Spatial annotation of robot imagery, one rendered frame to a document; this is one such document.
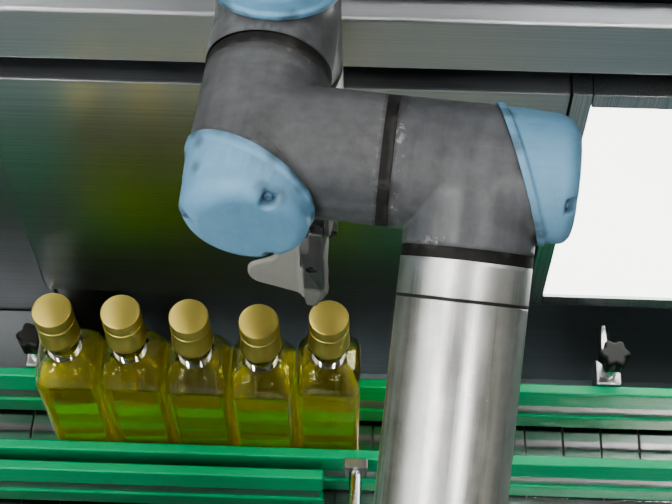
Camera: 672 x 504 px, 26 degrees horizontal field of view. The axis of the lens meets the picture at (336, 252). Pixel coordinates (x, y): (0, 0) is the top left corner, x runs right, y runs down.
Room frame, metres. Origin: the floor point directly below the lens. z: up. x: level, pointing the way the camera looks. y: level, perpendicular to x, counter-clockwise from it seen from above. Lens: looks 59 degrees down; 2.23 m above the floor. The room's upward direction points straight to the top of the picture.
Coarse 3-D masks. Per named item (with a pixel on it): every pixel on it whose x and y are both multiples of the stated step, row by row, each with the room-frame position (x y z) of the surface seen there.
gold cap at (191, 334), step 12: (192, 300) 0.58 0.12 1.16; (180, 312) 0.57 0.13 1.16; (192, 312) 0.57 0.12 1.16; (204, 312) 0.57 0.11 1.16; (180, 324) 0.56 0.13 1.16; (192, 324) 0.56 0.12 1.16; (204, 324) 0.56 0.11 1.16; (180, 336) 0.55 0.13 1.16; (192, 336) 0.55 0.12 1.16; (204, 336) 0.56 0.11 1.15; (180, 348) 0.56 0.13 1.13; (192, 348) 0.55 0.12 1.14; (204, 348) 0.56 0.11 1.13
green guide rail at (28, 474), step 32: (0, 480) 0.51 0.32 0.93; (32, 480) 0.51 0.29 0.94; (64, 480) 0.51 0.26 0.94; (96, 480) 0.51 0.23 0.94; (128, 480) 0.51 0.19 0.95; (160, 480) 0.51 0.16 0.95; (192, 480) 0.51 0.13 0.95; (224, 480) 0.51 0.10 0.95; (256, 480) 0.51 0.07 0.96; (288, 480) 0.50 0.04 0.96; (320, 480) 0.50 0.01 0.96
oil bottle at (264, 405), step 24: (240, 360) 0.56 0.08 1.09; (288, 360) 0.57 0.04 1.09; (240, 384) 0.54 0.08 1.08; (264, 384) 0.54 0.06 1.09; (288, 384) 0.55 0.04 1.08; (240, 408) 0.54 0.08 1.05; (264, 408) 0.54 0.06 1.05; (288, 408) 0.54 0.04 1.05; (240, 432) 0.54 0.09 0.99; (264, 432) 0.54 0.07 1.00; (288, 432) 0.54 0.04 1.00
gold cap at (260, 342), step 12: (252, 312) 0.57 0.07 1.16; (264, 312) 0.57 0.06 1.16; (240, 324) 0.56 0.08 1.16; (252, 324) 0.56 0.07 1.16; (264, 324) 0.56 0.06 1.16; (276, 324) 0.56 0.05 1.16; (240, 336) 0.56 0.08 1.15; (252, 336) 0.55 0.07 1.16; (264, 336) 0.55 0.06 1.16; (276, 336) 0.56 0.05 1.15; (240, 348) 0.56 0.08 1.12; (252, 348) 0.55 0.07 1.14; (264, 348) 0.55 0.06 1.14; (276, 348) 0.56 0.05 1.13; (252, 360) 0.55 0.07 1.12; (264, 360) 0.55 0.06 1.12
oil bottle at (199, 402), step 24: (216, 336) 0.59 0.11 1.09; (168, 360) 0.57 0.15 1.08; (216, 360) 0.56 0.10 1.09; (168, 384) 0.55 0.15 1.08; (192, 384) 0.54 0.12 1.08; (216, 384) 0.55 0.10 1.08; (192, 408) 0.54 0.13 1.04; (216, 408) 0.54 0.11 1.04; (192, 432) 0.54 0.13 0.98; (216, 432) 0.54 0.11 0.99
